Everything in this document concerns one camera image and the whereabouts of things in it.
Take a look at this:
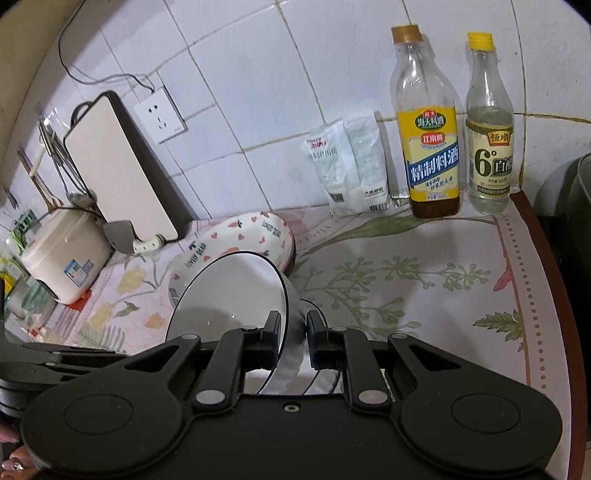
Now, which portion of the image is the black rice cooker cord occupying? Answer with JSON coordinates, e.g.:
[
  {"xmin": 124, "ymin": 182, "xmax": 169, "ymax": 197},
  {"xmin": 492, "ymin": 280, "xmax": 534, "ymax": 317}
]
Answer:
[{"xmin": 59, "ymin": 204, "xmax": 108, "ymax": 223}]

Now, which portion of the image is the hanging metal ladle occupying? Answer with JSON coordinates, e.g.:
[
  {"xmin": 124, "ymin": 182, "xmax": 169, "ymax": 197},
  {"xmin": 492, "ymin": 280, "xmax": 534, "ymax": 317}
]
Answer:
[{"xmin": 39, "ymin": 115, "xmax": 99, "ymax": 209}]

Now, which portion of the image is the cream rice cooker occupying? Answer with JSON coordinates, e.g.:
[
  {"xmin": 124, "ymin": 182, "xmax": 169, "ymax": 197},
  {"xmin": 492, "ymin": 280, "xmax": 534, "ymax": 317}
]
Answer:
[{"xmin": 21, "ymin": 208, "xmax": 114, "ymax": 305}]

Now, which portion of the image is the person's left hand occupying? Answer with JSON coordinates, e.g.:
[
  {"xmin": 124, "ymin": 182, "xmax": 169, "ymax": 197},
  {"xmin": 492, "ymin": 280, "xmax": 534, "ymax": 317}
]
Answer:
[{"xmin": 0, "ymin": 422, "xmax": 41, "ymax": 476}]

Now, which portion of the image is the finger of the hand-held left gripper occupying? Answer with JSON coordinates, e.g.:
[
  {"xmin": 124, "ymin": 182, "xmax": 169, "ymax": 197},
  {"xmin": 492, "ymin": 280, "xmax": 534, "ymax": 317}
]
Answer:
[{"xmin": 21, "ymin": 342, "xmax": 130, "ymax": 385}]

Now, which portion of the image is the pale green cup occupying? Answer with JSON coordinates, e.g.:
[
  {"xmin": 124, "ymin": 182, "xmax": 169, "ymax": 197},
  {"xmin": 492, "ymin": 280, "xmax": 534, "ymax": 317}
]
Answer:
[{"xmin": 7, "ymin": 277, "xmax": 48, "ymax": 322}]

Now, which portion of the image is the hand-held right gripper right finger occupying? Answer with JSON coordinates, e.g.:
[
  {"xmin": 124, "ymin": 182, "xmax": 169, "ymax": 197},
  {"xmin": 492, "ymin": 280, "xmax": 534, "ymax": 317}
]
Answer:
[{"xmin": 306, "ymin": 310, "xmax": 455, "ymax": 411}]

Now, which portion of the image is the beige cutting board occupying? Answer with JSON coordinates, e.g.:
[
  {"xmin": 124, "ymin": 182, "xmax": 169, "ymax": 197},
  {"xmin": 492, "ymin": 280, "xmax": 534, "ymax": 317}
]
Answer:
[{"xmin": 64, "ymin": 91, "xmax": 195, "ymax": 243}]

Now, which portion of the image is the white heart pattern plate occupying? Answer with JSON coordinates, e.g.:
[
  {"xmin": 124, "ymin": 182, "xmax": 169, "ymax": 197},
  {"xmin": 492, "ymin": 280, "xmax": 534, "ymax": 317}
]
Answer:
[{"xmin": 168, "ymin": 211, "xmax": 296, "ymax": 319}]

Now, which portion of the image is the cooking wine bottle yellow label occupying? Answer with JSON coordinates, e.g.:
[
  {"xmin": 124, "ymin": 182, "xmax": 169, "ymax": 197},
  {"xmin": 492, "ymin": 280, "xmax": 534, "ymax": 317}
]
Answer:
[{"xmin": 390, "ymin": 24, "xmax": 462, "ymax": 220}]

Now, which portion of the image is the clear vinegar bottle yellow cap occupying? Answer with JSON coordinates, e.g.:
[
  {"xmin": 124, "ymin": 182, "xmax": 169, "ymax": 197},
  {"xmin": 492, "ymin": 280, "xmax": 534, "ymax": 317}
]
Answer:
[{"xmin": 465, "ymin": 31, "xmax": 516, "ymax": 216}]

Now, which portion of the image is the black cooking pot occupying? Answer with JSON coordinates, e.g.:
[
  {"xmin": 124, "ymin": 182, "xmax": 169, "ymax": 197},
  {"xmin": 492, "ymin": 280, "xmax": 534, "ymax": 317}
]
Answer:
[{"xmin": 533, "ymin": 152, "xmax": 591, "ymax": 223}]

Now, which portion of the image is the wooden handled hanging utensil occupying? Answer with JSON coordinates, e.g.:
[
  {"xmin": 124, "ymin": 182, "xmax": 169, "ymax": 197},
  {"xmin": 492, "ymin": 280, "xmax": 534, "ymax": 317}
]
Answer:
[{"xmin": 17, "ymin": 150, "xmax": 63, "ymax": 213}]

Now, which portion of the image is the white wall socket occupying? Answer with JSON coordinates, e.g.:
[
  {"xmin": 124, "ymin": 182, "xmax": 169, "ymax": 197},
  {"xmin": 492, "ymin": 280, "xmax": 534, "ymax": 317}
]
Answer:
[{"xmin": 134, "ymin": 88, "xmax": 189, "ymax": 145}]

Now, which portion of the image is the metal spatula patterned handle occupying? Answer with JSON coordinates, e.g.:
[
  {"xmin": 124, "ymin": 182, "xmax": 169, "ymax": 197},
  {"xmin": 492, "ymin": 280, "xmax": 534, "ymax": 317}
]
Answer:
[{"xmin": 104, "ymin": 220, "xmax": 166, "ymax": 256}]

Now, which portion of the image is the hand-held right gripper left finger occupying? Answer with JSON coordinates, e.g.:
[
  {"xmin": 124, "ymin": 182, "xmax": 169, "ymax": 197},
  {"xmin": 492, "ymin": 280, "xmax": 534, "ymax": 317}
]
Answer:
[{"xmin": 124, "ymin": 311, "xmax": 282, "ymax": 414}]

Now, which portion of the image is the floral tablecloth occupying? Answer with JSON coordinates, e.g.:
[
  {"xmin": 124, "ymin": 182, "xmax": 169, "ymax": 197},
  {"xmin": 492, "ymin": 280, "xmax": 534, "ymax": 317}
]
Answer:
[{"xmin": 0, "ymin": 203, "xmax": 573, "ymax": 402}]

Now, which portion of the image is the thin black wall cable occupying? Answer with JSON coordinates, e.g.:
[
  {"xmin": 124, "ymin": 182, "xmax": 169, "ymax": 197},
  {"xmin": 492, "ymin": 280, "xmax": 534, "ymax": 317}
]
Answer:
[{"xmin": 58, "ymin": 28, "xmax": 156, "ymax": 94}]

